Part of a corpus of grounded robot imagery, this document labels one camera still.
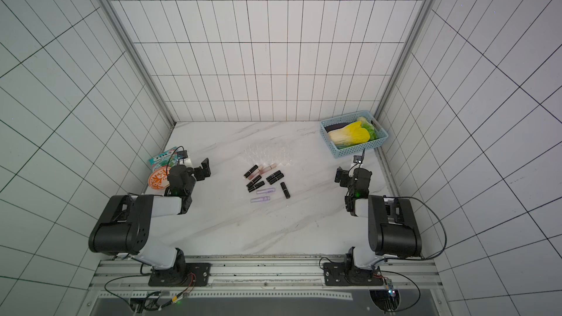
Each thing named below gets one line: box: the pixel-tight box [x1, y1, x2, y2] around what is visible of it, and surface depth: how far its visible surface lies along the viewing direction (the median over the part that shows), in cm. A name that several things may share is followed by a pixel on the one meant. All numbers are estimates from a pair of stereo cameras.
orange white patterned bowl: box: [147, 165, 172, 191], surface depth 97 cm
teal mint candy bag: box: [148, 146, 179, 168], surface depth 103 cm
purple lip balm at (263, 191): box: [256, 187, 276, 194], surface depth 94 cm
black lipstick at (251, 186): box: [245, 177, 265, 193], surface depth 96 cm
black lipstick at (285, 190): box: [280, 182, 291, 199], surface depth 94 cm
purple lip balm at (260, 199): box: [250, 196, 271, 203], surface depth 92 cm
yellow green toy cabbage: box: [327, 117, 379, 149], surface depth 108 cm
